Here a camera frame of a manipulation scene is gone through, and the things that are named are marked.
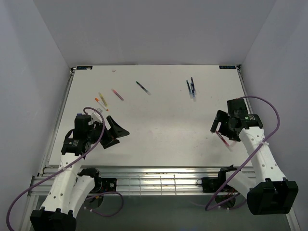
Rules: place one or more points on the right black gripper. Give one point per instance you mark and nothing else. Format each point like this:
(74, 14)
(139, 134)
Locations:
(221, 116)

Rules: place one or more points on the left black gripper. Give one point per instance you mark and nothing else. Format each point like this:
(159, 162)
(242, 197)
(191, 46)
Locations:
(116, 132)

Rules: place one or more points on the red pen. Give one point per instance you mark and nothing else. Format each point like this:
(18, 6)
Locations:
(224, 141)

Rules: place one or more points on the dark blue pen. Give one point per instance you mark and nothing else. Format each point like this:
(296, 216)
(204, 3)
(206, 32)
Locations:
(193, 90)

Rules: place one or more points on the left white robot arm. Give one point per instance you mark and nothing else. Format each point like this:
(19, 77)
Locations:
(72, 185)

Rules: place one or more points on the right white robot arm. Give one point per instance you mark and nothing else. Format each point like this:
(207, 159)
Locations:
(259, 179)

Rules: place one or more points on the orange capped pen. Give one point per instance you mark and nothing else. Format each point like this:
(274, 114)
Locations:
(101, 104)

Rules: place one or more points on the yellow pen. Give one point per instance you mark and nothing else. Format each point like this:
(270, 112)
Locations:
(103, 100)

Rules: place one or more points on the pink pen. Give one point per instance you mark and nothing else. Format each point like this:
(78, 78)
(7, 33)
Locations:
(117, 94)

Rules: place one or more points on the green pen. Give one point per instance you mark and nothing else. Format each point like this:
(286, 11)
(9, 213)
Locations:
(143, 88)

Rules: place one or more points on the right blue label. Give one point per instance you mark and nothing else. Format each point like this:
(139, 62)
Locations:
(227, 67)

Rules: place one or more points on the blue label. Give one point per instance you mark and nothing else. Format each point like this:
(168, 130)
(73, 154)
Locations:
(84, 67)
(227, 67)

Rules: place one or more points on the left blue label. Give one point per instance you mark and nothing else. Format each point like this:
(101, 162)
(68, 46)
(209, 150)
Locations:
(84, 67)

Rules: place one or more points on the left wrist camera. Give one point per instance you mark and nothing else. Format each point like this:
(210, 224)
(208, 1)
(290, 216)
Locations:
(95, 115)

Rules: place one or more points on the aluminium frame rails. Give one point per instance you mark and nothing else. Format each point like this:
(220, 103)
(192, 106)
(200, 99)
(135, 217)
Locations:
(161, 181)

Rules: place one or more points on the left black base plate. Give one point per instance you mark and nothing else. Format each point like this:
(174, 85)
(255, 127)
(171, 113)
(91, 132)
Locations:
(103, 185)

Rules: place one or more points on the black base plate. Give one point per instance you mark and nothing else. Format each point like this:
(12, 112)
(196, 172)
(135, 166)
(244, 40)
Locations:
(103, 185)
(210, 184)

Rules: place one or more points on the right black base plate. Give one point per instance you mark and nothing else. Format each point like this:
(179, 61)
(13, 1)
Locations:
(210, 184)

